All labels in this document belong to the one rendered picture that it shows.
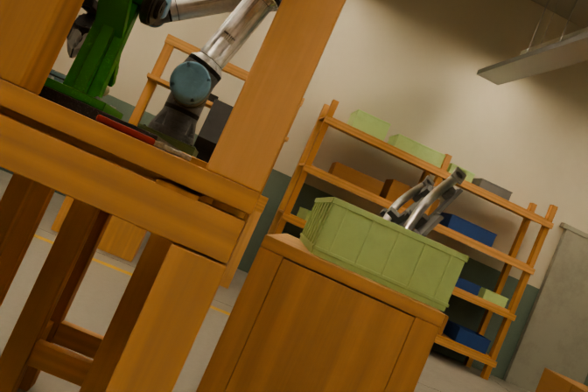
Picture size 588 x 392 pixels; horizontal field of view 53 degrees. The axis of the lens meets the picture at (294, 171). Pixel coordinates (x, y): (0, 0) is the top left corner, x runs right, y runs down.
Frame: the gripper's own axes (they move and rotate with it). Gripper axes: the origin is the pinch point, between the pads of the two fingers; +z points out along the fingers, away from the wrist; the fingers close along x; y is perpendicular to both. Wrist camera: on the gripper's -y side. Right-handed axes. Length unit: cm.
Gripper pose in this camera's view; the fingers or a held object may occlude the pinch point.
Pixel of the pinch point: (72, 52)
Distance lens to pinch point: 166.9
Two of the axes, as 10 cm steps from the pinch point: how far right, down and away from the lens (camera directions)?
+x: -9.7, -2.4, 0.4
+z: -2.2, 8.1, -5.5
